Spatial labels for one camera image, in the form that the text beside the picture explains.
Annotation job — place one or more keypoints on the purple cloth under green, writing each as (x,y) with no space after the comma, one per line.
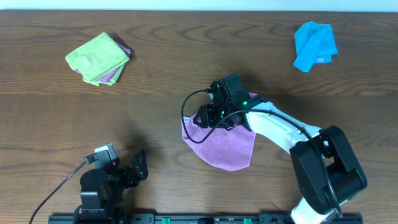
(111,77)

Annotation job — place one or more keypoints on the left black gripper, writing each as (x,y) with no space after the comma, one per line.
(129,174)

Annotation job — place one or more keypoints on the purple microfiber cloth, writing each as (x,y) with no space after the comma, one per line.
(228,150)

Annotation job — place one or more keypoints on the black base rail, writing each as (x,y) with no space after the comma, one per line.
(148,218)

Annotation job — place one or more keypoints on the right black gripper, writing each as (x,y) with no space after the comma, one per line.
(206,112)

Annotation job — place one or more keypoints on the blue crumpled cloth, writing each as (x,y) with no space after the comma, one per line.
(314,43)

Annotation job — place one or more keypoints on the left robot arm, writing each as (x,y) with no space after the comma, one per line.
(102,187)

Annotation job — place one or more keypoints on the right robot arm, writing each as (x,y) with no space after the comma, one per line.
(326,168)

